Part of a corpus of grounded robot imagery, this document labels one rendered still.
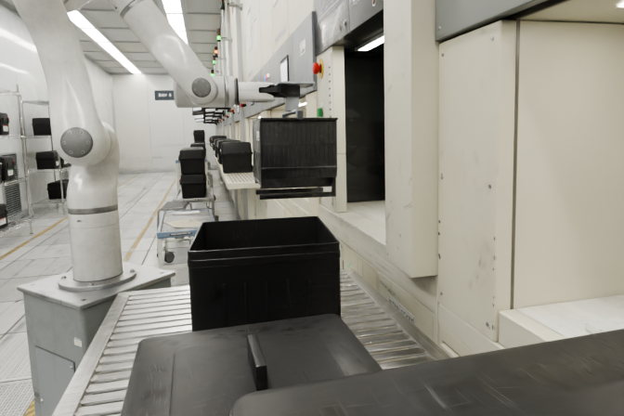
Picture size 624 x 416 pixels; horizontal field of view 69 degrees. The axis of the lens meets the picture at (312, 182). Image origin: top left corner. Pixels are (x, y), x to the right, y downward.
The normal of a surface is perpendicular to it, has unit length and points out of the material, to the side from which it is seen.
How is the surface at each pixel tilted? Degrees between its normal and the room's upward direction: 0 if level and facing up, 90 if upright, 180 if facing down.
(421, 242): 90
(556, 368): 0
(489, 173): 90
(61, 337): 90
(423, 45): 90
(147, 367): 0
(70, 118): 63
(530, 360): 0
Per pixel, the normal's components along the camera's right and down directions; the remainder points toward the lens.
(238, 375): -0.03, -0.99
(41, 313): -0.53, 0.11
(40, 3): 0.33, 0.69
